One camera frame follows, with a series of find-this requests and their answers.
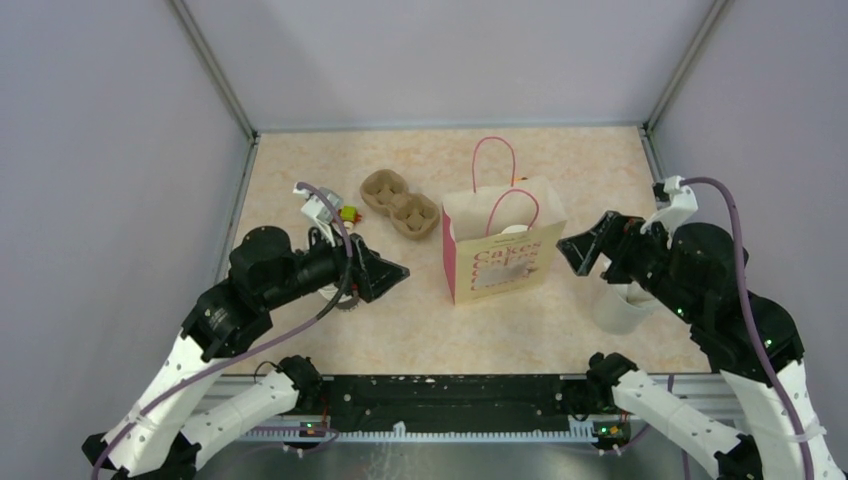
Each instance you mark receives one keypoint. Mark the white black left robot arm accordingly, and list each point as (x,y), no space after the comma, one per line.
(164,436)

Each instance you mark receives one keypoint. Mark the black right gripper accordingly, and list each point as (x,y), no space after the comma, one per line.
(581,249)

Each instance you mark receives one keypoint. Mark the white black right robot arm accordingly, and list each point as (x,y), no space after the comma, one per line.
(696,271)

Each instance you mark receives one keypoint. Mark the pink paper gift bag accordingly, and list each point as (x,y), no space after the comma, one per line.
(479,261)

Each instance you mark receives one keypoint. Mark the red toy brick car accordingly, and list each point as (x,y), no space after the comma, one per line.
(350,216)

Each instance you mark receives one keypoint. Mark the brown cardboard cup carrier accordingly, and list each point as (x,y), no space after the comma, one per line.
(413,215)

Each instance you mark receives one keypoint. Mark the stack of paper cups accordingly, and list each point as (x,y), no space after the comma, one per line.
(346,302)

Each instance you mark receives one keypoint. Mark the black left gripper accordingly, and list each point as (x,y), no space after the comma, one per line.
(377,274)

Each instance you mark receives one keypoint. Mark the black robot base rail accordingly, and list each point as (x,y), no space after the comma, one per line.
(521,403)

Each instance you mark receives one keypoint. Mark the white plastic cup lid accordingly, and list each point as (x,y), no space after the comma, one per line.
(513,229)

